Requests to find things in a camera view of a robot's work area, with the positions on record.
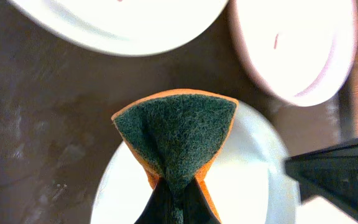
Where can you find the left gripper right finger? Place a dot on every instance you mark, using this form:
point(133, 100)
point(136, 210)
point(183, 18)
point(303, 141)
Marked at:
point(195, 207)

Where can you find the cream plate with red smear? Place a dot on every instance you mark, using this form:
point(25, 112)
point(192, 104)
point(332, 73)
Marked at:
point(130, 28)

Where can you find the grey plate with red smear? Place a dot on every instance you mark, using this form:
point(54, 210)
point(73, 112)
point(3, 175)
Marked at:
point(247, 180)

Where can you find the green orange sponge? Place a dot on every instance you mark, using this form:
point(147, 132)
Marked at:
point(176, 135)

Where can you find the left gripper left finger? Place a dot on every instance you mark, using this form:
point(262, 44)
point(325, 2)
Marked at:
point(159, 207)

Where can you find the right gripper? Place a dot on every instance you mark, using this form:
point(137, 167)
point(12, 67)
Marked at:
point(331, 173)

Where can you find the brown serving tray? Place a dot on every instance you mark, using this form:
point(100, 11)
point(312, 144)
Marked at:
point(57, 99)

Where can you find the pink plate with red smear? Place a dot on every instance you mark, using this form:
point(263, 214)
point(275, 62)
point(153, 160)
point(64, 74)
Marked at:
point(300, 51)

